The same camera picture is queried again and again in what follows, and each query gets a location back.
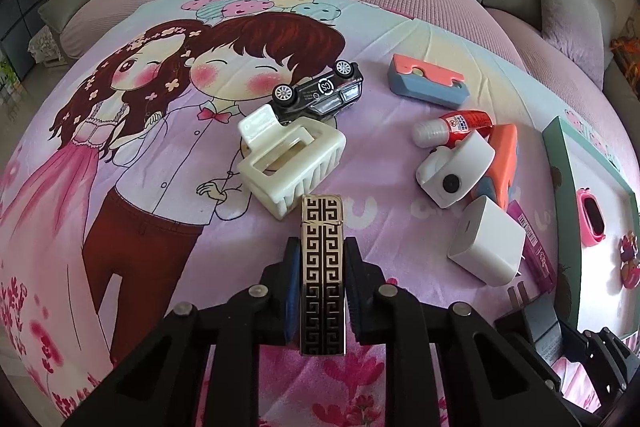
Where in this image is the magenta rectangular tube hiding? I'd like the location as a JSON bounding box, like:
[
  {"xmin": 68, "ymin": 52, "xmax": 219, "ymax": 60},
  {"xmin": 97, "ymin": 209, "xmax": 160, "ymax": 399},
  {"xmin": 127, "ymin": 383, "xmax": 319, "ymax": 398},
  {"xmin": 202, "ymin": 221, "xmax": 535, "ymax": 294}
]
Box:
[{"xmin": 506, "ymin": 200, "xmax": 556, "ymax": 294}]

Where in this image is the pink kids smartwatch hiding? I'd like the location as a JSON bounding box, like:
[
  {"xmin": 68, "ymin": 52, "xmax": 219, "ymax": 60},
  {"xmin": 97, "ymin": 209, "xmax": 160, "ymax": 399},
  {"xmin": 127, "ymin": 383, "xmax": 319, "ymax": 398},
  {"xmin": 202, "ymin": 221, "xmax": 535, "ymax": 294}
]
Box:
[{"xmin": 576, "ymin": 187, "xmax": 605, "ymax": 247}]

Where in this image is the white cube charger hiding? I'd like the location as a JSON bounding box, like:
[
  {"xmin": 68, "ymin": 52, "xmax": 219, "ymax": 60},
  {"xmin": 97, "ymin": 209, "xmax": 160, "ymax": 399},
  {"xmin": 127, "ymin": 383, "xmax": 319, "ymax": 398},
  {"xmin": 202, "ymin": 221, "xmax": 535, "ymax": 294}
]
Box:
[{"xmin": 448, "ymin": 196, "xmax": 526, "ymax": 287}]

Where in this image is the teal rimmed cardboard tray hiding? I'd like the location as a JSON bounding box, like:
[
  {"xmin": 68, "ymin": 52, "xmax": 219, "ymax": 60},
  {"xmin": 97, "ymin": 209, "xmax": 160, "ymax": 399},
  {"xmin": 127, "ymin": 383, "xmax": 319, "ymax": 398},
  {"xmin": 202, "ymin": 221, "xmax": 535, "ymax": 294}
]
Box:
[{"xmin": 542, "ymin": 117, "xmax": 639, "ymax": 337}]

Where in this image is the white round camera gadget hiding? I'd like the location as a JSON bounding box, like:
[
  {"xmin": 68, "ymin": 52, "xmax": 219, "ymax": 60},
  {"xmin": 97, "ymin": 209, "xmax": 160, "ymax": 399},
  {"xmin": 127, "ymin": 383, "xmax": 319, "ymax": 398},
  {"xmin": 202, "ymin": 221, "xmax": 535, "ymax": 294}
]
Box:
[{"xmin": 416, "ymin": 130, "xmax": 496, "ymax": 209}]

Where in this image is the gold black patterned lighter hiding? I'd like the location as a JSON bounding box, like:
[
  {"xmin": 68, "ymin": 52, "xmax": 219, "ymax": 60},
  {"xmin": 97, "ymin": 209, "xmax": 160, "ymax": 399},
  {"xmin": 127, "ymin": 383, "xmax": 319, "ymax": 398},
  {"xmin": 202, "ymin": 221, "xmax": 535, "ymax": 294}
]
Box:
[{"xmin": 299, "ymin": 195, "xmax": 346, "ymax": 357}]

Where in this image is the cream plastic hair claw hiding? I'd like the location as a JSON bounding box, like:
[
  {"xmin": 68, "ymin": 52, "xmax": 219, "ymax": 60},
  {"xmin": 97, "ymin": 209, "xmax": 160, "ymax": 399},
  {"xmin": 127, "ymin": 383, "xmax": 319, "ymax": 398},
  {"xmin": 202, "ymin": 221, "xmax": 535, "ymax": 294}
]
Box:
[{"xmin": 238, "ymin": 104, "xmax": 346, "ymax": 220}]

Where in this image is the black toy car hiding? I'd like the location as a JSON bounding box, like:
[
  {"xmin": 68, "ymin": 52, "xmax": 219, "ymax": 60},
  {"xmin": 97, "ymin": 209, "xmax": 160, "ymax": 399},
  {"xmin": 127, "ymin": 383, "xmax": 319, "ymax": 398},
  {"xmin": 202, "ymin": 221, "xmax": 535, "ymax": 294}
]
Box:
[{"xmin": 269, "ymin": 60, "xmax": 363, "ymax": 124}]

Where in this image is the cartoon couple printed cloth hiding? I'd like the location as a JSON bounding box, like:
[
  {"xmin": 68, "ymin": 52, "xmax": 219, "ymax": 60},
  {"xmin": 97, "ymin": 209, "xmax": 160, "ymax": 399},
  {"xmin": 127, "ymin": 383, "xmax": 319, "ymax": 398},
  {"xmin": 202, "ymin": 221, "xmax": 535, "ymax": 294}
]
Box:
[{"xmin": 1, "ymin": 0, "xmax": 639, "ymax": 417}]

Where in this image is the red white glue bottle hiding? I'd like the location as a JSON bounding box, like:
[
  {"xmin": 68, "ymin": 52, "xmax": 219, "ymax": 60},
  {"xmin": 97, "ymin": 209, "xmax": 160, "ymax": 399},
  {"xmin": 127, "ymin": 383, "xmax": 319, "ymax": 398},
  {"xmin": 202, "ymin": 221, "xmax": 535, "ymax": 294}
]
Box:
[{"xmin": 411, "ymin": 110, "xmax": 494, "ymax": 150}]

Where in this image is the orange decorative object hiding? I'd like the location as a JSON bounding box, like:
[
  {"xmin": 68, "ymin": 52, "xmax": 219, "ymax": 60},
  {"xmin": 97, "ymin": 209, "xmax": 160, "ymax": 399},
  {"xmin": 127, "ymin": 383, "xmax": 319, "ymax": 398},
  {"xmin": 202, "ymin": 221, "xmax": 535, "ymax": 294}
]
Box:
[{"xmin": 610, "ymin": 37, "xmax": 640, "ymax": 98}]

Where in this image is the purple grey cushion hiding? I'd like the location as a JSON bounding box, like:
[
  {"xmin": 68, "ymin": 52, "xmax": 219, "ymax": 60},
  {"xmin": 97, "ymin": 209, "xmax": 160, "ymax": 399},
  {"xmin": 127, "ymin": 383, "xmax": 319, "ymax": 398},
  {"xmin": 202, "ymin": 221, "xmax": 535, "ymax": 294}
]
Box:
[{"xmin": 540, "ymin": 0, "xmax": 615, "ymax": 89}]

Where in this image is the white basket stool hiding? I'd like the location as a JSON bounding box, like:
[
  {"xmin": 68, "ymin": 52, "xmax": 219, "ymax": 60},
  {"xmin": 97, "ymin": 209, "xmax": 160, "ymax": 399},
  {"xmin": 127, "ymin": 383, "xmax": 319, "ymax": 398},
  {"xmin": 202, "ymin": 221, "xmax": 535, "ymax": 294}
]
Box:
[{"xmin": 27, "ymin": 25, "xmax": 66, "ymax": 67}]

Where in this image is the dark blue cabinet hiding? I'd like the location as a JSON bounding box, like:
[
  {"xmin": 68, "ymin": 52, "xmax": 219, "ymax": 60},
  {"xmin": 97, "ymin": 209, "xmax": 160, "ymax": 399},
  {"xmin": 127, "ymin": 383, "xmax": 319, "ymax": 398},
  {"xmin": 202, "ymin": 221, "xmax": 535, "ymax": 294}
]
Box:
[{"xmin": 0, "ymin": 0, "xmax": 48, "ymax": 80}]

